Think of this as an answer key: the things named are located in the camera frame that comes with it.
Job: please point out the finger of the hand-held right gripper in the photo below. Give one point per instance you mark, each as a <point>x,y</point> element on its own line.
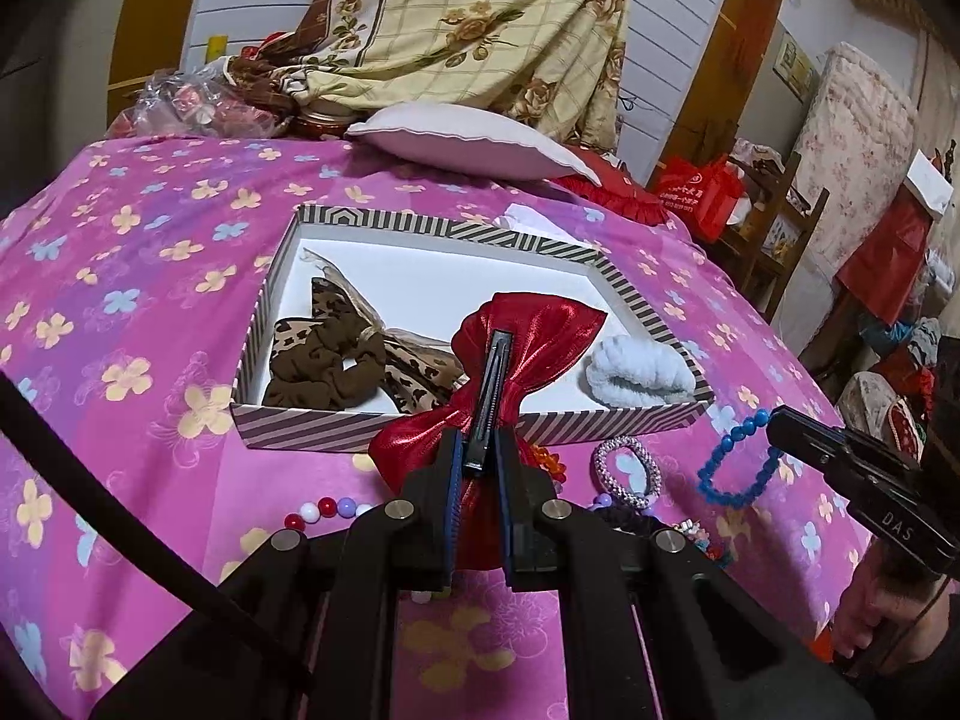
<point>825,442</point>

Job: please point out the light blue fluffy scrunchie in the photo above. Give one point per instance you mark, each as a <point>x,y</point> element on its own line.
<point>637,371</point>

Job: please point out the wall calendar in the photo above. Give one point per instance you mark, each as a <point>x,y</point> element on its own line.
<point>796,64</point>

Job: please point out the clear plastic bag of flowers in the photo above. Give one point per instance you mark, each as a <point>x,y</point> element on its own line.
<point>195,101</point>

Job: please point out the red frilled cushion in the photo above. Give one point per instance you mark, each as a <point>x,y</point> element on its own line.
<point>622,191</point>

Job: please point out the red cloth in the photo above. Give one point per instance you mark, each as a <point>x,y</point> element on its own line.
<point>892,255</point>

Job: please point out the white paper sheet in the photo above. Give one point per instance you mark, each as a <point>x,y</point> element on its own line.
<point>525,216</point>

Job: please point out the floral mattress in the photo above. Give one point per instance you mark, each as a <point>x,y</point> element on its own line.
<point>855,157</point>

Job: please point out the striped cardboard box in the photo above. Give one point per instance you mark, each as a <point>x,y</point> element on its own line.
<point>450,270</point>

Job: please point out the black scrunchie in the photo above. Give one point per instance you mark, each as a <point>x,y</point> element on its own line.
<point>630,517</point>

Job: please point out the beige floral blanket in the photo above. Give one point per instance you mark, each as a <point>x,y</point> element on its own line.
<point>465,22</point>

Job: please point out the red shopping bag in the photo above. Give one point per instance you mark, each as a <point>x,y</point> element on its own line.
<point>697,195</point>

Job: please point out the white pillow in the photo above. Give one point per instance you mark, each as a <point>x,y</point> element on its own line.
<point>465,142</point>

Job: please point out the red satin bow hair clip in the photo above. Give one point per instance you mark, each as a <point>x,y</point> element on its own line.
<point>544,345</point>

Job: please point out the pink floral bedsheet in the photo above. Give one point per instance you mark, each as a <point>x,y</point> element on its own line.
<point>150,277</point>

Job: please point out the leopard print ribbon scrunchie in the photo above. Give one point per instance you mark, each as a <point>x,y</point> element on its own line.
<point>330,307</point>

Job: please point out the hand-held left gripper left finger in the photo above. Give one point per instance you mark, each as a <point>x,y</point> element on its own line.
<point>452,480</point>

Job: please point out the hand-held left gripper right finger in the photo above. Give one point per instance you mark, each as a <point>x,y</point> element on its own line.
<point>508,495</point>

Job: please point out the person's right hand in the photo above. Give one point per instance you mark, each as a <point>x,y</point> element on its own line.
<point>877,615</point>

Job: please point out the brown scrunchie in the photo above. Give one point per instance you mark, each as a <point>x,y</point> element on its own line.
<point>300,388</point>

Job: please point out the wooden shelf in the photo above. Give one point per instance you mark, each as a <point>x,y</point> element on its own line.
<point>780,240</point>

